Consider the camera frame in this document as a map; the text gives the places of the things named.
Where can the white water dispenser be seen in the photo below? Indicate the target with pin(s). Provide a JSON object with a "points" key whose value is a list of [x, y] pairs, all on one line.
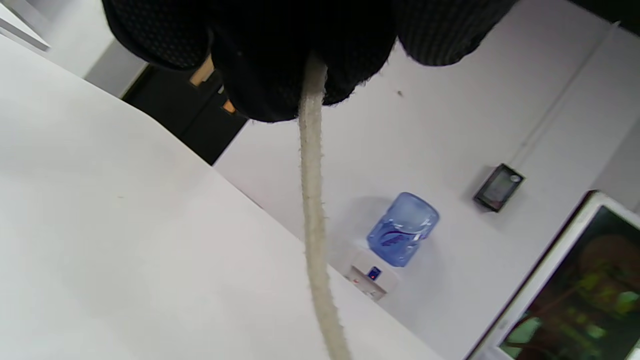
{"points": [[370, 280]]}

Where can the person's left hand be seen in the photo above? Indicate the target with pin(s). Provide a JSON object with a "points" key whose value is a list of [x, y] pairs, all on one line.
{"points": [[260, 50]]}

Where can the glass door fire cabinet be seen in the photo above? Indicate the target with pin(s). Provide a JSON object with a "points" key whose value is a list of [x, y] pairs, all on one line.
{"points": [[575, 300]]}

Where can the black double door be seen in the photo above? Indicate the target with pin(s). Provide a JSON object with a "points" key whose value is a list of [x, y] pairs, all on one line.
{"points": [[185, 115]]}

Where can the black wall panel device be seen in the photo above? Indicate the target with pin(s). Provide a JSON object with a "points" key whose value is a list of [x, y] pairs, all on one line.
{"points": [[497, 189]]}

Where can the white shoe lace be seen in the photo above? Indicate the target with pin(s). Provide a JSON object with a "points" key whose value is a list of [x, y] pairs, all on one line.
{"points": [[312, 200]]}

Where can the blue water bottle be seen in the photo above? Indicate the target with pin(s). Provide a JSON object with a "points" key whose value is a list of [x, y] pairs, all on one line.
{"points": [[402, 230]]}

